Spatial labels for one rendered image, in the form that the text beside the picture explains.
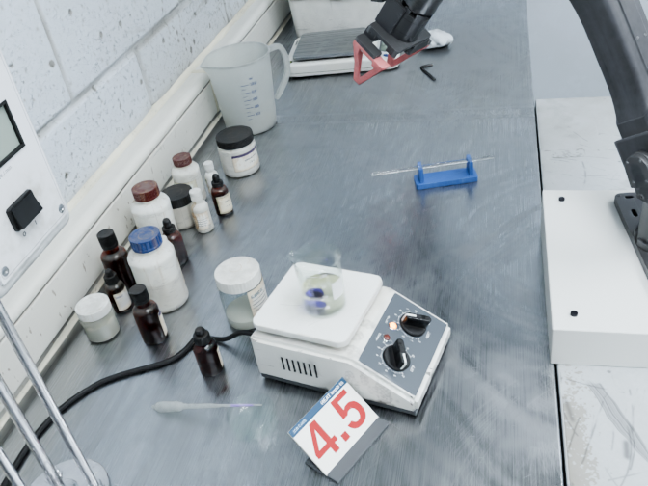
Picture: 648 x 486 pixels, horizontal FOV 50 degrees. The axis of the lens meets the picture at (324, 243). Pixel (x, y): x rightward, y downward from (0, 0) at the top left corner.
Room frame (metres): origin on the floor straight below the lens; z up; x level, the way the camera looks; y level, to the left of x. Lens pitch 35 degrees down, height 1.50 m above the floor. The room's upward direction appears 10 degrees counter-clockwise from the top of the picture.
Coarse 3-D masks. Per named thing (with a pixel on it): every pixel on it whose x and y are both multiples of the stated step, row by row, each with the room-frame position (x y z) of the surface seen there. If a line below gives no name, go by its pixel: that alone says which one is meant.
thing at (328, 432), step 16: (336, 400) 0.52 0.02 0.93; (352, 400) 0.52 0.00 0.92; (320, 416) 0.50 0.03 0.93; (336, 416) 0.50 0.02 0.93; (352, 416) 0.50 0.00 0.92; (368, 416) 0.51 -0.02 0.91; (304, 432) 0.48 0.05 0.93; (320, 432) 0.48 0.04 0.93; (336, 432) 0.48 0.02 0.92; (352, 432) 0.49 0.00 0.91; (320, 448) 0.47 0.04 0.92; (336, 448) 0.47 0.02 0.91; (320, 464) 0.45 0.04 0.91
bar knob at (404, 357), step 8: (392, 344) 0.56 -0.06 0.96; (400, 344) 0.55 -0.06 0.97; (384, 352) 0.55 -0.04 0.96; (392, 352) 0.55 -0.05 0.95; (400, 352) 0.54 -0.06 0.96; (384, 360) 0.54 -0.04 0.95; (392, 360) 0.54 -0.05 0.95; (400, 360) 0.53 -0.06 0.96; (408, 360) 0.54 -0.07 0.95; (392, 368) 0.53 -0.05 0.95; (400, 368) 0.53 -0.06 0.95
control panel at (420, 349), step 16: (400, 304) 0.62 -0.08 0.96; (384, 320) 0.59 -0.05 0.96; (432, 320) 0.61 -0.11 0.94; (400, 336) 0.58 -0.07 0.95; (432, 336) 0.59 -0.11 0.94; (368, 352) 0.55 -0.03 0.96; (416, 352) 0.56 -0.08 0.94; (432, 352) 0.56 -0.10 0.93; (384, 368) 0.53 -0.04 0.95; (416, 368) 0.54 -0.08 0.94; (400, 384) 0.52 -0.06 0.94; (416, 384) 0.52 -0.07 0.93
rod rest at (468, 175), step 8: (464, 168) 0.98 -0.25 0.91; (472, 168) 0.96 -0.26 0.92; (416, 176) 0.98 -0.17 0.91; (424, 176) 0.98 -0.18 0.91; (432, 176) 0.98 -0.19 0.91; (440, 176) 0.97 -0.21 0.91; (448, 176) 0.97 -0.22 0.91; (456, 176) 0.96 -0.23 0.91; (464, 176) 0.96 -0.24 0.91; (472, 176) 0.95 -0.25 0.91; (416, 184) 0.96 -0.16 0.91; (424, 184) 0.96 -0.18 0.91; (432, 184) 0.96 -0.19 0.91; (440, 184) 0.96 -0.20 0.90; (448, 184) 0.96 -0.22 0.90
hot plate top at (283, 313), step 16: (288, 272) 0.68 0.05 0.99; (352, 272) 0.66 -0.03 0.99; (288, 288) 0.65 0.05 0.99; (352, 288) 0.63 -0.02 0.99; (368, 288) 0.63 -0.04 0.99; (272, 304) 0.63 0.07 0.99; (288, 304) 0.62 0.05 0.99; (352, 304) 0.60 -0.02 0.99; (368, 304) 0.60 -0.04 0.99; (256, 320) 0.60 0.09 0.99; (272, 320) 0.60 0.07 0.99; (288, 320) 0.59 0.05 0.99; (304, 320) 0.59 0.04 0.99; (320, 320) 0.58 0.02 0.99; (336, 320) 0.58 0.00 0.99; (352, 320) 0.58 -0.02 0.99; (288, 336) 0.58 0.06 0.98; (304, 336) 0.57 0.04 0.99; (320, 336) 0.56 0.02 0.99; (336, 336) 0.56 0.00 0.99; (352, 336) 0.56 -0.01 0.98
